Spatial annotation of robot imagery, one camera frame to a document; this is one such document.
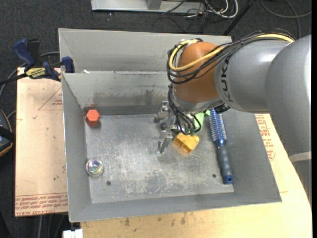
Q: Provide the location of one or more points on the red hexagonal block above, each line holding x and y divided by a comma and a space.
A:
92, 117

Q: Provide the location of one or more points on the clear glass round dish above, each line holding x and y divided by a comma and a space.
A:
94, 167

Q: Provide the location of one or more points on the blue hairbrush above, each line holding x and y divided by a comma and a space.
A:
220, 137

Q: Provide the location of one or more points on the yellow toy block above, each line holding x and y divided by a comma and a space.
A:
186, 142

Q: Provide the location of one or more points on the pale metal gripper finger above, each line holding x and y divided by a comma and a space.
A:
168, 140
161, 145

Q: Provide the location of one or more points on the black cylinder on white bracket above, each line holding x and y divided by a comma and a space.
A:
221, 108

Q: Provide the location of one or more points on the brown cardboard board, red print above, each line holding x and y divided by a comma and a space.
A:
39, 142

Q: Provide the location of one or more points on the grey metal bin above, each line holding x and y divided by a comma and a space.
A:
138, 162

